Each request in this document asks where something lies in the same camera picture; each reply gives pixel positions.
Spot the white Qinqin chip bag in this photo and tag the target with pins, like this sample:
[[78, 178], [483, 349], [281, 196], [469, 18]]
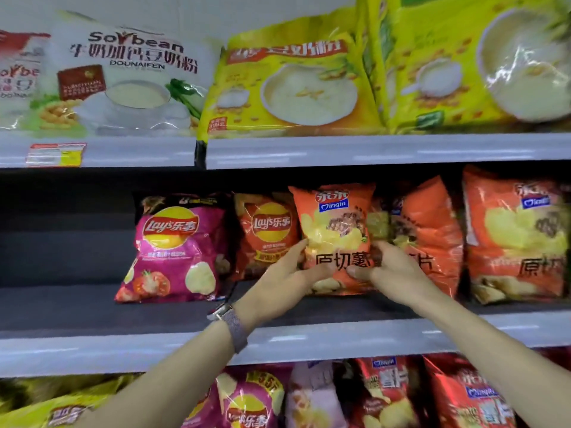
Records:
[[312, 396]]

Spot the white red bowl print bag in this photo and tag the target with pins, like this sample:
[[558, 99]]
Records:
[[20, 80]]

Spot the red yellow chips snack bag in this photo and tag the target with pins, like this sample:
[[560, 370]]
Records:
[[464, 392], [383, 392]]

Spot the person's left forearm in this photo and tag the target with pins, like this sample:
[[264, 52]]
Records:
[[156, 383]]

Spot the smartwatch with grey band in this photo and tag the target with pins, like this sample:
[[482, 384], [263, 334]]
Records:
[[234, 327]]

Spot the grey store shelving unit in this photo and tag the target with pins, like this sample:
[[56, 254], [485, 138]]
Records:
[[357, 151]]

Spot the person's left hand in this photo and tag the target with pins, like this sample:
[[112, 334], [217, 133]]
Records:
[[285, 289]]

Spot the person's right forearm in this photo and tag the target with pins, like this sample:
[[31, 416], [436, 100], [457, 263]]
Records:
[[499, 361]]

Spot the person's right hand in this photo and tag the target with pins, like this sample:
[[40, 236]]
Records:
[[397, 280]]

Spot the red yellow price tag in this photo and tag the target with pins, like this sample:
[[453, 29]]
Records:
[[55, 155]]

